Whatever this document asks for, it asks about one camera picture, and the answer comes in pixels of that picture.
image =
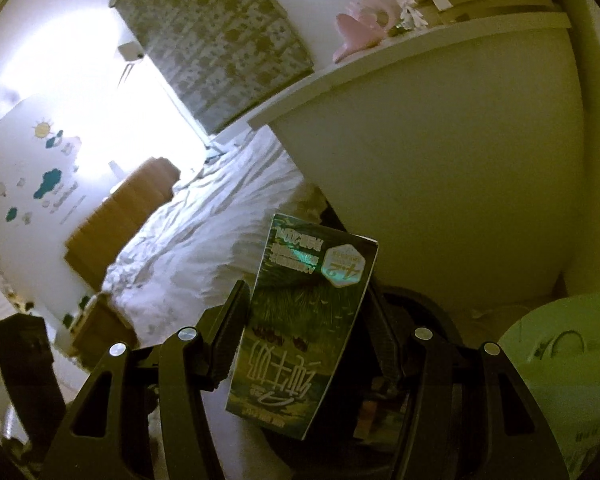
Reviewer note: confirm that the brown padded headboard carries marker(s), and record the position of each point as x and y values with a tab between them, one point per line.
99	239

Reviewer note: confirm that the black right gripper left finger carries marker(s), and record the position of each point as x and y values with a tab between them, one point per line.
105	434

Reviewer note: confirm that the green milk carton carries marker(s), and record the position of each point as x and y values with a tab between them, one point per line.
310	285

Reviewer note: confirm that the black round trash bin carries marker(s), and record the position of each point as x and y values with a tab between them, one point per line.
394	321

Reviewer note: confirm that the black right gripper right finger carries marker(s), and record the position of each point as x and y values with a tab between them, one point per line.
473	417

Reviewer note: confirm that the mint green appliance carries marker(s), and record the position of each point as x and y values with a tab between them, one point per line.
556	350

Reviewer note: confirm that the wooden bedside table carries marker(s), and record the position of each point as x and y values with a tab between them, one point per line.
97	328

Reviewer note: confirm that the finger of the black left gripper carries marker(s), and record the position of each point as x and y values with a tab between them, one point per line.
26	364

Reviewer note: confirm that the pink plush toy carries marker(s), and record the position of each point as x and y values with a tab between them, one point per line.
364	25

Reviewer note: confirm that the white cabinet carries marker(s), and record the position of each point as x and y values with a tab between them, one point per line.
459	149

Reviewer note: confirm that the bed with white duvet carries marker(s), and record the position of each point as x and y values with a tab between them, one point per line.
191	251

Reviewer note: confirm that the floral roman window blind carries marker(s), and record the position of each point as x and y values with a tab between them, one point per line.
222	58

